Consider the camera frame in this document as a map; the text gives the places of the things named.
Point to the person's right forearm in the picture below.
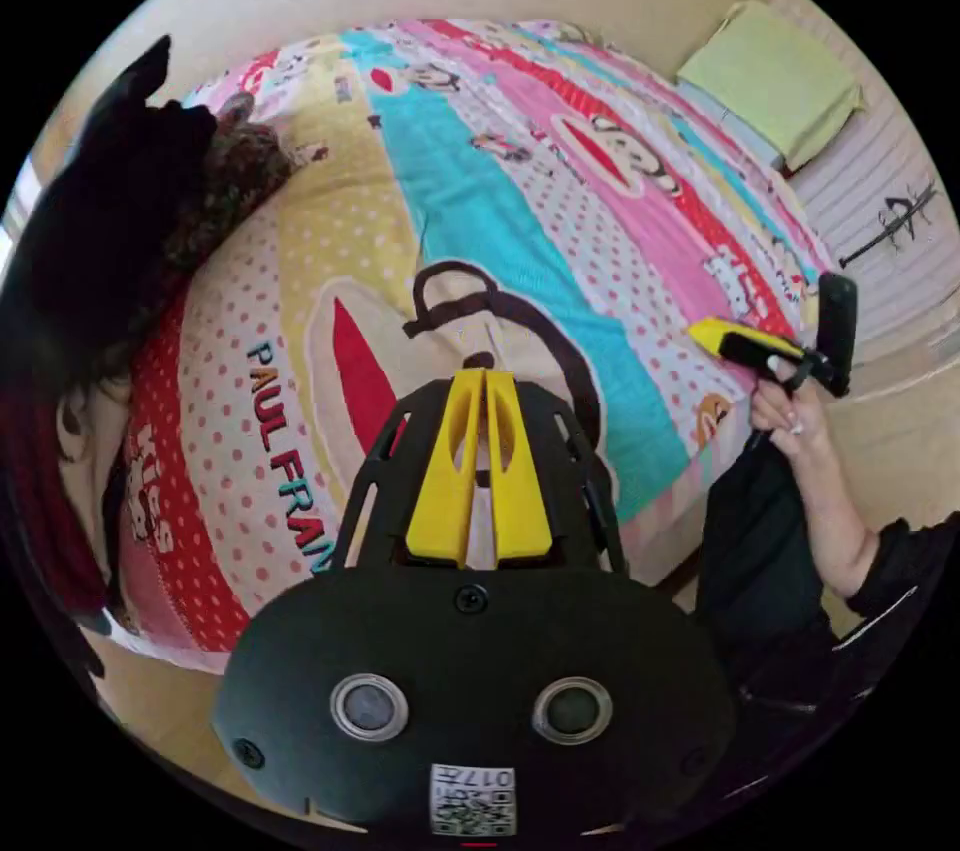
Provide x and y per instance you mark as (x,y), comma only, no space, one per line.
(836,528)

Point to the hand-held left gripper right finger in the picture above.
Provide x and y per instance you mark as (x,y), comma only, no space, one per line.
(521,513)

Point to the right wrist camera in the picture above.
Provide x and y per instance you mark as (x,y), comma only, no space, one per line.
(838,318)

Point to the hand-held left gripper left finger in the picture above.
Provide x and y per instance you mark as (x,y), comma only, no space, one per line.
(442,506)

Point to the green pillow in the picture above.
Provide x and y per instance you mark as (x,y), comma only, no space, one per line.
(776,78)

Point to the bed with printed sheet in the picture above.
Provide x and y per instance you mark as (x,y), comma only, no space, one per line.
(480,191)

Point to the pile of clothes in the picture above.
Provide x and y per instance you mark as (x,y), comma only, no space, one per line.
(97,228)

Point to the person's body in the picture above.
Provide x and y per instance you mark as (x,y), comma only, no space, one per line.
(757,566)

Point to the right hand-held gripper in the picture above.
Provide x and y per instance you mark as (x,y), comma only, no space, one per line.
(757,350)

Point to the person's right hand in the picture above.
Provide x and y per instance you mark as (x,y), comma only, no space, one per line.
(799,420)

